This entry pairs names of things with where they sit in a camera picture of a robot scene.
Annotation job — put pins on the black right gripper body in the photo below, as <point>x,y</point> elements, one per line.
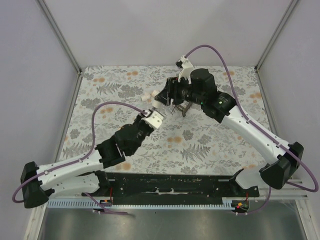
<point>170,90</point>

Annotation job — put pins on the white elbow fitting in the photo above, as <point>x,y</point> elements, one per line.
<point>156,104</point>

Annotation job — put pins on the white elbow fitting left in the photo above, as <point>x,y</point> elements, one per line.
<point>148,96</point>

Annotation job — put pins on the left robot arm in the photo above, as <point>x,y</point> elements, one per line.
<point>38,181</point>

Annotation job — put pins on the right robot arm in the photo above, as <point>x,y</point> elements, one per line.
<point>199,88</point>

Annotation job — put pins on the bronze water faucet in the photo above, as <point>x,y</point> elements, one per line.
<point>183,108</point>

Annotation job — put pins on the floral patterned table mat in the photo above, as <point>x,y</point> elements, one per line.
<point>195,144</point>

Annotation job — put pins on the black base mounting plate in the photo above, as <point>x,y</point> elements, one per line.
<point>136,188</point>

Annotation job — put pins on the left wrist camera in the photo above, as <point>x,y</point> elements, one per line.
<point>153,118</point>

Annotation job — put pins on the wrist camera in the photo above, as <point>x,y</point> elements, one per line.
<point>153,118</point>
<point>186,68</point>

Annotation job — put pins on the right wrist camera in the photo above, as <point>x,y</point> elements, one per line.
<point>186,68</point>

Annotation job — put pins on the white slotted cable duct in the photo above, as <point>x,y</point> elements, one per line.
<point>84,203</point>

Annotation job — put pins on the aluminium frame post right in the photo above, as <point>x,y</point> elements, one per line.
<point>277,32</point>

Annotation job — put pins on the aluminium frame post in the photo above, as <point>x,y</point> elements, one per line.
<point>277,32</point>
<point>59,35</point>

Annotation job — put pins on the aluminium front rail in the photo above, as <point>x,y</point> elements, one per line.
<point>288,192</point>

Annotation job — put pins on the aluminium frame post left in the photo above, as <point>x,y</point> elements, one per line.
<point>59,35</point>

